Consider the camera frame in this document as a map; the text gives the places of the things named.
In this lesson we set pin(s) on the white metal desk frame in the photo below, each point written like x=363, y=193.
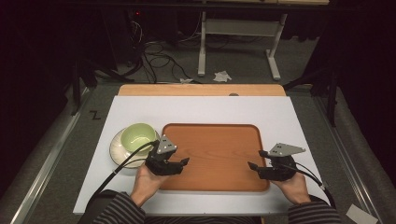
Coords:
x=239, y=28

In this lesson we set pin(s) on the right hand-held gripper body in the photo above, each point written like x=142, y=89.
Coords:
x=280, y=165

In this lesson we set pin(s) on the wooden table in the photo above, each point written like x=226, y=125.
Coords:
x=199, y=90

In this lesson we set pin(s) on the metal floor rail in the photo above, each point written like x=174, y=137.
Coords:
x=345, y=149
x=46, y=168

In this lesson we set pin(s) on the white board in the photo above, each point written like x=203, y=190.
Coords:
x=202, y=110

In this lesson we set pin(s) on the green bowl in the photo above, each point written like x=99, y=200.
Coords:
x=137, y=135

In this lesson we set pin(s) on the person's left hand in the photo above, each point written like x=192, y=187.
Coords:
x=148, y=185

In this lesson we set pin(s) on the small white paper scrap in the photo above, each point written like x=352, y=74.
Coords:
x=186, y=80

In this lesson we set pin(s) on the white plate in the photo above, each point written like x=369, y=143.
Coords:
x=120, y=152

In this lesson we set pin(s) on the flat white paper sheet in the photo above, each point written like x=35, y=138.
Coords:
x=361, y=214

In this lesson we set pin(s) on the crumpled white paper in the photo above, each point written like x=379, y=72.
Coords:
x=222, y=76

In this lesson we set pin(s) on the wooden tray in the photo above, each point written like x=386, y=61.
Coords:
x=218, y=149

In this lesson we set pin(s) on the black computer tower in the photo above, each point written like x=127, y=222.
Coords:
x=124, y=34

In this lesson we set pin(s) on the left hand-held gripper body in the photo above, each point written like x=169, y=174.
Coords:
x=162, y=155

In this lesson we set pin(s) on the black stand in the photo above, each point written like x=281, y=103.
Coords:
x=327, y=87
x=81, y=81

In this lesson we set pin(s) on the person's right hand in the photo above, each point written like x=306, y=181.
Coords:
x=292, y=188

